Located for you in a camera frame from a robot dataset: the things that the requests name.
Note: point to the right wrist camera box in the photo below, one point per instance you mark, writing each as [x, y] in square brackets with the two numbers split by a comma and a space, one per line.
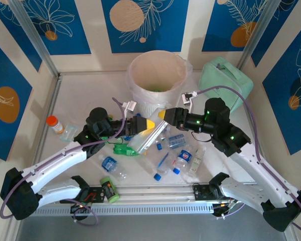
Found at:
[189, 96]

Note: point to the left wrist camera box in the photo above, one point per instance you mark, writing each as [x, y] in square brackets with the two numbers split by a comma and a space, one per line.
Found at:
[131, 105]

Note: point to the large blue label bottle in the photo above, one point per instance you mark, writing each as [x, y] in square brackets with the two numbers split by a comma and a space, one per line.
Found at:
[110, 163]

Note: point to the white plastic bin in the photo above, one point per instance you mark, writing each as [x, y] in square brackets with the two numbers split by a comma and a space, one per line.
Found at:
[153, 106]

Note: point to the blue label bottle white cap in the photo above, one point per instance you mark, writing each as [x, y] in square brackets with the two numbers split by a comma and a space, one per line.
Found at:
[127, 138]

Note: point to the aluminium table edge rail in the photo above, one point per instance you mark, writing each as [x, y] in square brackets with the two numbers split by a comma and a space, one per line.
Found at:
[153, 192]

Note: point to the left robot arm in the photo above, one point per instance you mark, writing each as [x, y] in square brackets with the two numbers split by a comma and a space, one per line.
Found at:
[55, 160]

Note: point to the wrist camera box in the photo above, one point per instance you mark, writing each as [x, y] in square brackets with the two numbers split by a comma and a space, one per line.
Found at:
[131, 105]
[189, 96]

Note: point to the mint green zip case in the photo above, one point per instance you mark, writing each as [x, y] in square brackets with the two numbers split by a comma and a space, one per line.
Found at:
[228, 75]

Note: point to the clear bottle with blue cap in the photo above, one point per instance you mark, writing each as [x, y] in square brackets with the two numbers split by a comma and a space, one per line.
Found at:
[157, 177]

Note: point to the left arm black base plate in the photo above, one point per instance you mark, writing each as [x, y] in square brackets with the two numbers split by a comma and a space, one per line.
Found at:
[97, 192]

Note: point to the clear crushed plastic bottle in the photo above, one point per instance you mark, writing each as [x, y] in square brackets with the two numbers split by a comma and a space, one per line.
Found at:
[167, 129]

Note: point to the aluminium frame post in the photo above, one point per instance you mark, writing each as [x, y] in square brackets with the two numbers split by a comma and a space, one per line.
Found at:
[256, 32]
[32, 32]

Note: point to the small clear plastic packet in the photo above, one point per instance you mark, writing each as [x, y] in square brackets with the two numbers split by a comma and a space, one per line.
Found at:
[69, 132]

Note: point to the round logo bottle blue cap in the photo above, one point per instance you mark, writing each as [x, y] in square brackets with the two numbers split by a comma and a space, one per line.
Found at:
[185, 156]

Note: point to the clear bottle blue white label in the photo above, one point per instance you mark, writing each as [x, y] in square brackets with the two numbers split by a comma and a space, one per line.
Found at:
[176, 141]

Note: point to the clear spray bottle white label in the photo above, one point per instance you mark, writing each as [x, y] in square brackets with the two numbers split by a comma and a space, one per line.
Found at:
[196, 162]

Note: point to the orange capped pill bottle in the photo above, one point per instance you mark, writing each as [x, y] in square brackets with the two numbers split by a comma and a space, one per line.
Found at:
[55, 125]

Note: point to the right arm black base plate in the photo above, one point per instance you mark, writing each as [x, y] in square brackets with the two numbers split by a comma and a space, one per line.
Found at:
[200, 193]

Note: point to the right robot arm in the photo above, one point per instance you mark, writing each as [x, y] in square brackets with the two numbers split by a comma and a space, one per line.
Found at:
[253, 173]

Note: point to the black base connector block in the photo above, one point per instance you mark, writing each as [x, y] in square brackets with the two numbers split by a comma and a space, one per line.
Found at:
[219, 212]
[80, 211]

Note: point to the grey steel panel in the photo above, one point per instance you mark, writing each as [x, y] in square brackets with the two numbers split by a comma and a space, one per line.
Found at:
[153, 228]

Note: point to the light green cylinder can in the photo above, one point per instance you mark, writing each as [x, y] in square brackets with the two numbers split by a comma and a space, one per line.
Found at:
[110, 189]

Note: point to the aluminium side rail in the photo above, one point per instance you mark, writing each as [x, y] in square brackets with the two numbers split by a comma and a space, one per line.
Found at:
[54, 100]

